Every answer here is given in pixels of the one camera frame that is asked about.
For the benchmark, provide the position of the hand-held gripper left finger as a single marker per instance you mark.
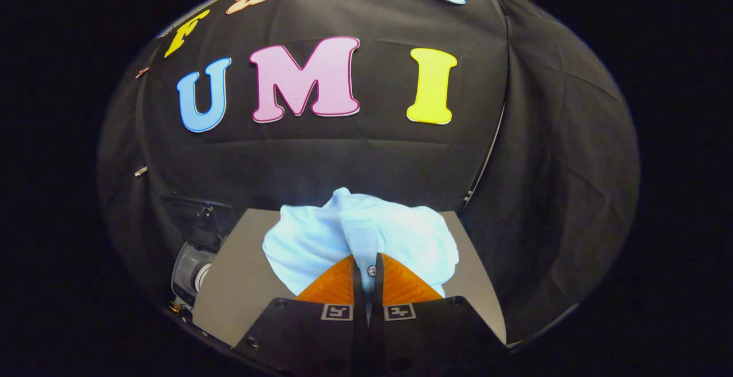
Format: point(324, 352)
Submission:
point(303, 337)

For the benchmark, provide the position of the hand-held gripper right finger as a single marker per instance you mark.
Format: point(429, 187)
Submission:
point(435, 337)

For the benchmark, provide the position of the light blue shirt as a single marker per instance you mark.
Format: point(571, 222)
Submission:
point(309, 239)

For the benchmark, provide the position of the black backdrop cloth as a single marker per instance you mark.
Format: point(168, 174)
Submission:
point(343, 159)

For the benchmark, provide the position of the silver metal clip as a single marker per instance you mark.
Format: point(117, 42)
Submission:
point(141, 171)

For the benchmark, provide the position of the pink clip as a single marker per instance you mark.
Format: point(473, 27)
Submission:
point(142, 73)

